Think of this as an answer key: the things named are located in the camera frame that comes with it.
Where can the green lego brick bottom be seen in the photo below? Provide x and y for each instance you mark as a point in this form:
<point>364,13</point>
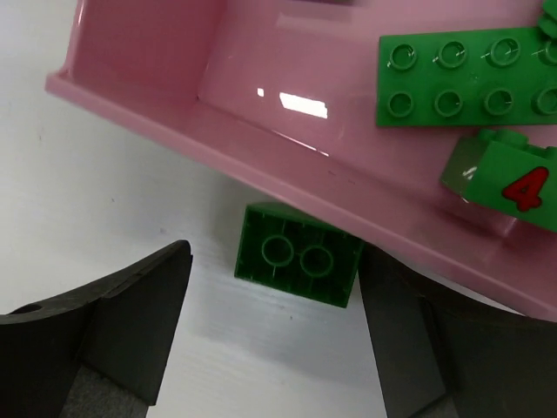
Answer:
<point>467,78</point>

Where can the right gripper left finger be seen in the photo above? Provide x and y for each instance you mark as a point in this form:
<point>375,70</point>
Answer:
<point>99,350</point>

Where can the large pink container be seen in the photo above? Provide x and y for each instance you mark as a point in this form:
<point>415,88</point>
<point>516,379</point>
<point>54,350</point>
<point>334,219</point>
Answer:
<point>281,96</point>

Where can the green lego brick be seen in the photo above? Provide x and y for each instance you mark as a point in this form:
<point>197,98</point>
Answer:
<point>547,21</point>
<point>283,248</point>
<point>501,170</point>
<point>467,78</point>

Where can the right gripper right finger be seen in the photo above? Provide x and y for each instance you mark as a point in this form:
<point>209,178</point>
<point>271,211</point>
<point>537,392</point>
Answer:
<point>439,352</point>

